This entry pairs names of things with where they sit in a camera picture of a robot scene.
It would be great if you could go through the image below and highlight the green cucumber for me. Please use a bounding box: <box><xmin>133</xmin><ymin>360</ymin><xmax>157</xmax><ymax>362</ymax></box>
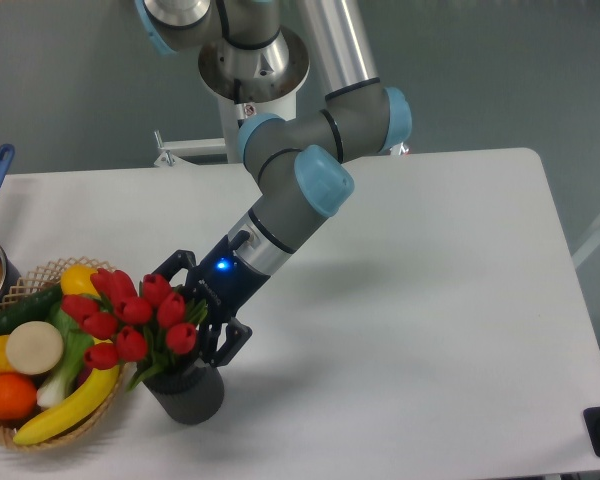
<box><xmin>0</xmin><ymin>284</ymin><xmax>62</xmax><ymax>336</ymax></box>

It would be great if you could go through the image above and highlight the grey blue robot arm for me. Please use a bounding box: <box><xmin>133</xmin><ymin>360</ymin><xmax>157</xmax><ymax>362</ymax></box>
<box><xmin>135</xmin><ymin>1</ymin><xmax>412</xmax><ymax>367</ymax></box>

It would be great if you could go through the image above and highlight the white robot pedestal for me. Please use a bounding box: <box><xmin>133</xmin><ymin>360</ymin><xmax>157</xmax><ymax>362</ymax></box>
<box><xmin>154</xmin><ymin>26</ymin><xmax>310</xmax><ymax>166</ymax></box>

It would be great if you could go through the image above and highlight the yellow lemon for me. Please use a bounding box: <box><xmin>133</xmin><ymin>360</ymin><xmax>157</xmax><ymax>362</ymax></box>
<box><xmin>60</xmin><ymin>264</ymin><xmax>99</xmax><ymax>298</ymax></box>

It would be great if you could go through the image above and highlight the green bok choy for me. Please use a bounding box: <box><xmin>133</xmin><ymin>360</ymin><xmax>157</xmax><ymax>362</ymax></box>
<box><xmin>37</xmin><ymin>302</ymin><xmax>94</xmax><ymax>410</ymax></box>

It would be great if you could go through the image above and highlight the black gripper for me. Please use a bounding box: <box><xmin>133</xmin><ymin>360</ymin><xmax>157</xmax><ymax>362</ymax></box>
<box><xmin>151</xmin><ymin>233</ymin><xmax>270</xmax><ymax>368</ymax></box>

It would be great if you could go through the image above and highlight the woven wicker basket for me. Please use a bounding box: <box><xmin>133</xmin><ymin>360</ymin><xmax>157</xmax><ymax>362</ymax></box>
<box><xmin>0</xmin><ymin>257</ymin><xmax>129</xmax><ymax>453</ymax></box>

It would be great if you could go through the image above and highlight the yellow banana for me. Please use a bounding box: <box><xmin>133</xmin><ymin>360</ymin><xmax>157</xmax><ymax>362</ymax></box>
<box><xmin>13</xmin><ymin>366</ymin><xmax>120</xmax><ymax>446</ymax></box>

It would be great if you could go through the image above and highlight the orange fruit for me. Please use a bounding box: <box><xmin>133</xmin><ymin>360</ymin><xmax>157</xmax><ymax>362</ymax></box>
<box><xmin>0</xmin><ymin>373</ymin><xmax>37</xmax><ymax>420</ymax></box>

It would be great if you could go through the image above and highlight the red tulip bouquet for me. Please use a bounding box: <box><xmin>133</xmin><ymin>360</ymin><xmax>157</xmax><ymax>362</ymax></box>
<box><xmin>61</xmin><ymin>268</ymin><xmax>208</xmax><ymax>390</ymax></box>

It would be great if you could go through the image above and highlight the beige round bun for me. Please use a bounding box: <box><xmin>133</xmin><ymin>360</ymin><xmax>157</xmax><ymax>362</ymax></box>
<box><xmin>5</xmin><ymin>321</ymin><xmax>64</xmax><ymax>375</ymax></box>

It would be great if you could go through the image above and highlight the dark grey ribbed vase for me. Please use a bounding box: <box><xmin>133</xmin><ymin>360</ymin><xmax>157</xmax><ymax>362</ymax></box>
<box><xmin>143</xmin><ymin>359</ymin><xmax>225</xmax><ymax>425</ymax></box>

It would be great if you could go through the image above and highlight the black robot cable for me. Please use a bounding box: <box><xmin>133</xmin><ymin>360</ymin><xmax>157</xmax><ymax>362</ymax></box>
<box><xmin>232</xmin><ymin>79</ymin><xmax>249</xmax><ymax>126</ymax></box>

